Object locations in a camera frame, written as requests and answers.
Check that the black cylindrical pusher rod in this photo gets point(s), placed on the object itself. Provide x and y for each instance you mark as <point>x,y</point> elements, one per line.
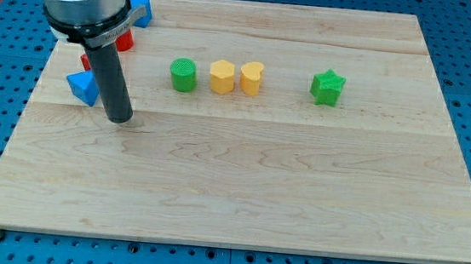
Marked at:
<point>107,69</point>

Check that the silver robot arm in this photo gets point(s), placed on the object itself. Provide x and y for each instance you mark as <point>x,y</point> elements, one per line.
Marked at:
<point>96,25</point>

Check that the blue cube block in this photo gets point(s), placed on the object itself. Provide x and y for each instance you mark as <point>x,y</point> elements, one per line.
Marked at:
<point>141,13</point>

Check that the red block lower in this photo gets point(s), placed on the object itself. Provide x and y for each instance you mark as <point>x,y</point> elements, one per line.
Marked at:
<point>85,61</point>

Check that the red block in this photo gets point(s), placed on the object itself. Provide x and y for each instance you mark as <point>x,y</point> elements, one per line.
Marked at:
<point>125,42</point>
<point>85,61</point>

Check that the red block upper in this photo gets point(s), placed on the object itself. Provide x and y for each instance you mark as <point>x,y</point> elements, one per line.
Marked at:
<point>125,42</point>

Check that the blue triangular block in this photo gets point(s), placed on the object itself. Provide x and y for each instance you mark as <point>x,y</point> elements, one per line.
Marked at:
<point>83,86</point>

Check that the green cylinder block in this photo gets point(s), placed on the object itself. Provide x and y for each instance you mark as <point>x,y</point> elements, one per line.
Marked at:
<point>183,75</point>

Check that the yellow hexagon block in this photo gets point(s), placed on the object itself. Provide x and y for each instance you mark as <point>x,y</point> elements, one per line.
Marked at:
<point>222,76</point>

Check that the yellow heart block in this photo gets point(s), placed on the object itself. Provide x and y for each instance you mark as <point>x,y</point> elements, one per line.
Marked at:
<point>250,77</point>

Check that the green star block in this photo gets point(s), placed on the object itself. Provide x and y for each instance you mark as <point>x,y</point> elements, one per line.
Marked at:
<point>326,88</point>

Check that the wooden board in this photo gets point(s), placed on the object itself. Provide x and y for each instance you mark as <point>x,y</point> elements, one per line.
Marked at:
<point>380,176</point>

